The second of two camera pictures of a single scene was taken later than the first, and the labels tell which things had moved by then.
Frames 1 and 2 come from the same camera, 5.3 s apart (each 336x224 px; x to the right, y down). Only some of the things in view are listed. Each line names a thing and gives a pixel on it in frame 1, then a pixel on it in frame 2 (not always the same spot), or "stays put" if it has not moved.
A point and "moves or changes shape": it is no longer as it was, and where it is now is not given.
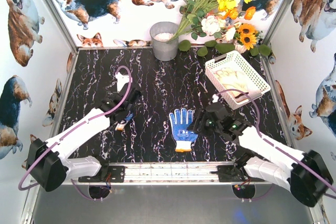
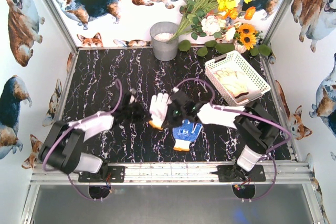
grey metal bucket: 160,32 stays put
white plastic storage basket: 230,71 stays put
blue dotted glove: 121,125 moves or changes shape
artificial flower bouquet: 214,3 stays put
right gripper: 200,118 → 169,115
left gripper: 128,97 → 138,111
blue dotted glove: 182,132 stays put
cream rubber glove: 233,79 stays put
